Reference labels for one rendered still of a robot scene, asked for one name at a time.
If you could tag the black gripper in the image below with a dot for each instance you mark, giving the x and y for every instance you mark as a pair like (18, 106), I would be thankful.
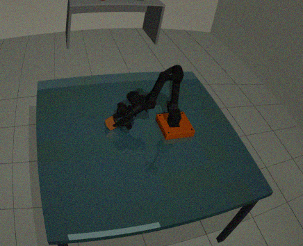
(125, 122)

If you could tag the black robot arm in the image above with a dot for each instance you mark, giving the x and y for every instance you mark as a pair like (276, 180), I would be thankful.
(137, 101)

